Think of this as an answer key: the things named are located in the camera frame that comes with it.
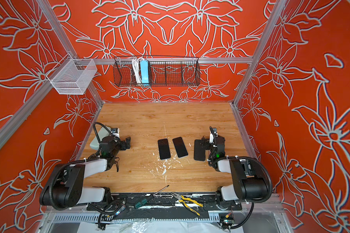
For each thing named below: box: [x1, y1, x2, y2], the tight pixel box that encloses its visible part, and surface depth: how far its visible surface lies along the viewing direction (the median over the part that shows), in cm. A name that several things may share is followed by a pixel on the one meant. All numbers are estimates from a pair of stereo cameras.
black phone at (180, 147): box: [172, 136, 189, 158], surface depth 95 cm
